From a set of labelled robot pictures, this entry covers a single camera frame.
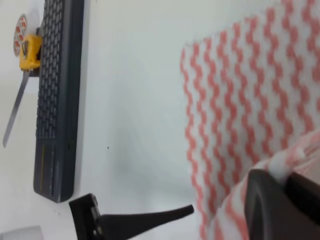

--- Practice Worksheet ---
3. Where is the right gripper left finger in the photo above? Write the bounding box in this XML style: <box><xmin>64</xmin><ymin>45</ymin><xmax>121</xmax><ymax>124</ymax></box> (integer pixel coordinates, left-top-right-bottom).
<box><xmin>244</xmin><ymin>169</ymin><xmax>320</xmax><ymax>240</ymax></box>

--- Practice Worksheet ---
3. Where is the black keyboard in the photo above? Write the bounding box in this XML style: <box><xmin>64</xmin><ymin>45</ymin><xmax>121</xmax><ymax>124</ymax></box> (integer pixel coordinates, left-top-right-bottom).
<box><xmin>33</xmin><ymin>0</ymin><xmax>85</xmax><ymax>203</ymax></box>

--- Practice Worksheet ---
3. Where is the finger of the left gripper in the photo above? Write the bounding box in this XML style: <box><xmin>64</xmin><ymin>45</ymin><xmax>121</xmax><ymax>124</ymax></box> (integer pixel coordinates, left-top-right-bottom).
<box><xmin>99</xmin><ymin>205</ymin><xmax>194</xmax><ymax>238</ymax></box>

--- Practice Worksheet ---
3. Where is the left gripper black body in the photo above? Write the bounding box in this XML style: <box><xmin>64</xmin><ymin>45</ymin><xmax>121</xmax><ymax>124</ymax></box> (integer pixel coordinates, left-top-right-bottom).
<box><xmin>68</xmin><ymin>193</ymin><xmax>104</xmax><ymax>240</ymax></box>

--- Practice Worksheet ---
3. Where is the round red white sticker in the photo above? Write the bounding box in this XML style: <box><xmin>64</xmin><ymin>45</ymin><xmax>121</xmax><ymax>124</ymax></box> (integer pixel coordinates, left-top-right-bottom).
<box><xmin>13</xmin><ymin>14</ymin><xmax>28</xmax><ymax>57</ymax></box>

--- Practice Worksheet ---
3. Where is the steel ruler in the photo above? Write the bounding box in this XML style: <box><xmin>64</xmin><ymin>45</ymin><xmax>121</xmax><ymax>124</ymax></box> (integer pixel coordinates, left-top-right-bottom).
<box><xmin>2</xmin><ymin>71</ymin><xmax>30</xmax><ymax>148</ymax></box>

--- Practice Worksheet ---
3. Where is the yellow tape measure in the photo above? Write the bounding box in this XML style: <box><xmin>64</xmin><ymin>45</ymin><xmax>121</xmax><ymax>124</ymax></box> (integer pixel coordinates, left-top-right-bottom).
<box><xmin>19</xmin><ymin>34</ymin><xmax>42</xmax><ymax>72</ymax></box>

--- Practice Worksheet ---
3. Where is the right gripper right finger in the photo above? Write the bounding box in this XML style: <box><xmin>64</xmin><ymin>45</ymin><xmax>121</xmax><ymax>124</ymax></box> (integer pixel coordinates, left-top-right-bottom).
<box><xmin>284</xmin><ymin>172</ymin><xmax>320</xmax><ymax>225</ymax></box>

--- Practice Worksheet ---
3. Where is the pink white striped towel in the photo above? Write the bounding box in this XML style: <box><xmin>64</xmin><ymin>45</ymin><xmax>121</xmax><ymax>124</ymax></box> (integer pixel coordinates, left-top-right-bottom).
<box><xmin>180</xmin><ymin>0</ymin><xmax>320</xmax><ymax>240</ymax></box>

